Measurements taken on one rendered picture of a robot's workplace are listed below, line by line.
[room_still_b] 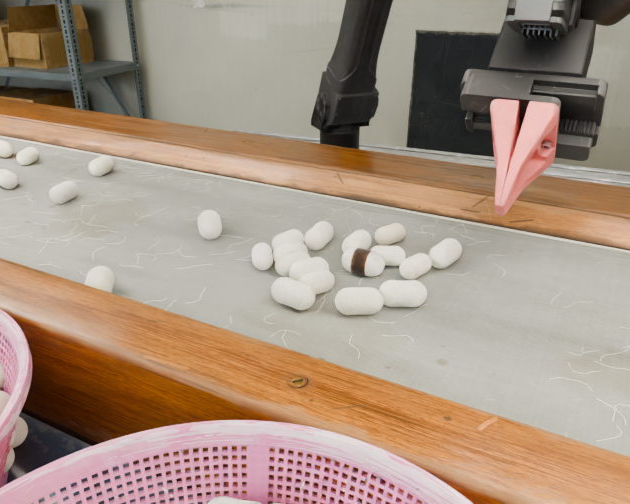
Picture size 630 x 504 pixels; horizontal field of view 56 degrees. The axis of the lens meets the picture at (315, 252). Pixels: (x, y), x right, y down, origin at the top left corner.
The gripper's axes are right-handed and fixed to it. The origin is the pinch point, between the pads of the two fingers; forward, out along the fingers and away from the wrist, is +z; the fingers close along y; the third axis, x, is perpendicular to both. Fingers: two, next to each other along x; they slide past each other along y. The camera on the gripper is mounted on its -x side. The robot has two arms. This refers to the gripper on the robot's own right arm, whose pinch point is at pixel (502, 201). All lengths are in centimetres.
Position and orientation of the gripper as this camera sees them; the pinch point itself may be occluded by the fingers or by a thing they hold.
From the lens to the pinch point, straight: 45.3
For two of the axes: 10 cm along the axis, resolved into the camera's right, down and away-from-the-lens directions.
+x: 3.0, 4.3, 8.5
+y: 8.8, 2.1, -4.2
